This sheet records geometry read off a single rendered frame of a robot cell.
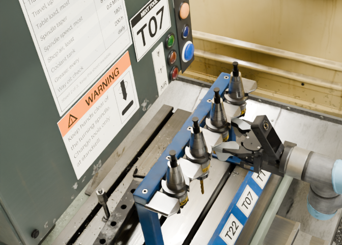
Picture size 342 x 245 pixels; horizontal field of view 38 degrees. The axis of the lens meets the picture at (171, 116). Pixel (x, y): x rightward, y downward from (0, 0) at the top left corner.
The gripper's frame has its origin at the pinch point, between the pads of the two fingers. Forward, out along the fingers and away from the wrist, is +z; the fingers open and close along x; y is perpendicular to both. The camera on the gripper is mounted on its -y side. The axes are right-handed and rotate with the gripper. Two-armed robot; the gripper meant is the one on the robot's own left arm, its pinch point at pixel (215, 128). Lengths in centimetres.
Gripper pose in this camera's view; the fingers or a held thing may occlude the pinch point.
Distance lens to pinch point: 129.4
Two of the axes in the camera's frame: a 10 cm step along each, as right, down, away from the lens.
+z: -8.7, -2.9, 4.0
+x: 4.9, -6.3, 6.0
